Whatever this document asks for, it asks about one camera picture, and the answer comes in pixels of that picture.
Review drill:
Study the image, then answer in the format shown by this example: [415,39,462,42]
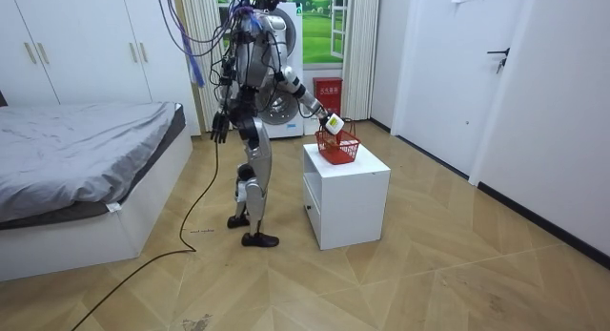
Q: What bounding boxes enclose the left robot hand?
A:
[210,110,232,145]

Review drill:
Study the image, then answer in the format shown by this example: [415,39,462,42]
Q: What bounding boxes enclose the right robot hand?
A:
[319,112,346,136]

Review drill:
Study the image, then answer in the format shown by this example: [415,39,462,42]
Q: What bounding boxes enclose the red wire basket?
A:
[314,118,362,166]

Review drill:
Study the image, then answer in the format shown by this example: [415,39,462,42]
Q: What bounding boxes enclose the red fire equipment box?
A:
[313,76,344,116]

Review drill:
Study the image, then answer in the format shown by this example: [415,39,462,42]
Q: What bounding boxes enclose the white pleated curtain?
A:
[178,0,239,133]
[341,0,382,122]

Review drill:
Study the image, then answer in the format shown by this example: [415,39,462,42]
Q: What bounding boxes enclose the robot legs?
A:
[226,90,281,249]

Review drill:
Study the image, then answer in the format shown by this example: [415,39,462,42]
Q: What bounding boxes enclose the white washing machine tower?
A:
[256,1,306,140]

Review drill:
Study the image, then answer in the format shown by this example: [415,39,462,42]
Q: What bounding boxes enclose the robot body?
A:
[216,0,299,127]

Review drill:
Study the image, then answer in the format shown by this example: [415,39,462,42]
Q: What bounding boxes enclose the white bedside cabinet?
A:
[302,142,392,251]

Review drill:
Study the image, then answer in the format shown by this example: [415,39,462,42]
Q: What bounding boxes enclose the white room door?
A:
[391,0,530,187]

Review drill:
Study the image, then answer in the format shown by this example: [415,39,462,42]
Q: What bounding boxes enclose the grey bed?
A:
[0,90,194,282]

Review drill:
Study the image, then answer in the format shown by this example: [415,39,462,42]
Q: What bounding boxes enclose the white wardrobe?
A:
[0,0,202,136]

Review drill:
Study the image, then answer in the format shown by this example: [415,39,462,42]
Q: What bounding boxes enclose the cable bundle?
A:
[154,0,258,89]

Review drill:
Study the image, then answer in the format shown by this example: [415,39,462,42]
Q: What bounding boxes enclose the landscape window wall poster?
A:
[216,0,350,65]

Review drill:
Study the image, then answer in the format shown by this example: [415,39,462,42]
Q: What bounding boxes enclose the black floor cable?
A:
[70,139,221,331]

